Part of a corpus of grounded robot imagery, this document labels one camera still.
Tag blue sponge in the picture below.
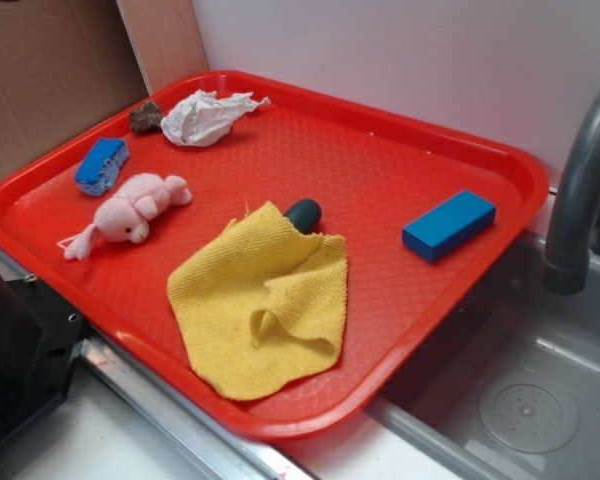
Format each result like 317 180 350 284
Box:
74 138 130 196

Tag red plastic tray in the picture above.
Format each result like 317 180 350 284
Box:
0 71 548 440

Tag dark teal cylinder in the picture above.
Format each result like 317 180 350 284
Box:
283 198 322 234

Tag yellow cloth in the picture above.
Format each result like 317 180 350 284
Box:
167 203 348 401

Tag blue rectangular block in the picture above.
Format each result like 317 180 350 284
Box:
402 190 496 262

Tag crumpled white paper towel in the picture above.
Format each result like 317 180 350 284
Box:
160 90 271 148

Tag pink plush toy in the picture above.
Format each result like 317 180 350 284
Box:
58 173 193 261

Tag brown rock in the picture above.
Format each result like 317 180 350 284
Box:
129 100 163 134

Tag grey sink basin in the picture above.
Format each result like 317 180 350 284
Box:
368 233 600 479

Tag grey faucet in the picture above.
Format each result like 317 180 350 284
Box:
541 91 600 295

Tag brown cardboard panel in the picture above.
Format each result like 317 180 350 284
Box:
0 1 147 180

